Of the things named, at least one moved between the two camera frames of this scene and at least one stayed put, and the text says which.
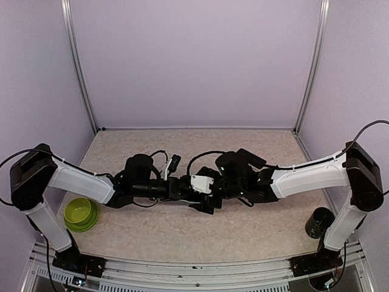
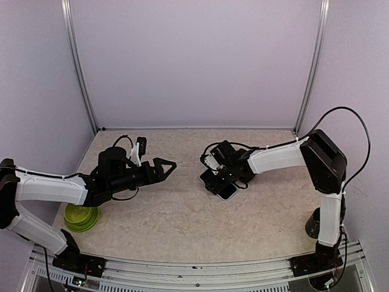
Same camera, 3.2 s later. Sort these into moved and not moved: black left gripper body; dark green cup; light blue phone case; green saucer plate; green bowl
Moved: black left gripper body; light blue phone case
Not moved: dark green cup; green saucer plate; green bowl
